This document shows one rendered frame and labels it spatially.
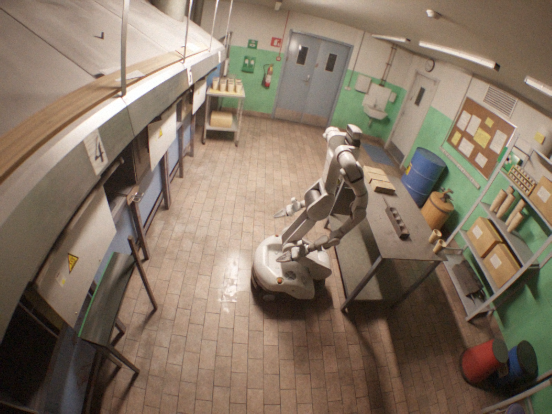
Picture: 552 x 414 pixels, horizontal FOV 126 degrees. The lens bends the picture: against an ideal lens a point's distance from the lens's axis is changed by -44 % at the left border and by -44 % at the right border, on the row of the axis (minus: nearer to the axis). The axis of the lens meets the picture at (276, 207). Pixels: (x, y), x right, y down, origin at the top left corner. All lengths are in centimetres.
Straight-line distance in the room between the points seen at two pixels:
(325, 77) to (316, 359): 520
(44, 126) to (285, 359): 204
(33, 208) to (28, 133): 20
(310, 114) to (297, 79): 89
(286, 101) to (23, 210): 552
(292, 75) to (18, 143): 535
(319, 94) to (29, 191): 561
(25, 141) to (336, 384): 228
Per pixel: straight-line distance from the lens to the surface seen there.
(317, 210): 165
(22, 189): 71
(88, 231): 126
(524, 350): 329
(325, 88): 584
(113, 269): 169
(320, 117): 602
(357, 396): 226
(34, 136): 78
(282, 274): 201
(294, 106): 585
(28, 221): 71
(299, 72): 567
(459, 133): 455
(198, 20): 511
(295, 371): 211
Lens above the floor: 198
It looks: 39 degrees down
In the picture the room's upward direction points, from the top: 14 degrees clockwise
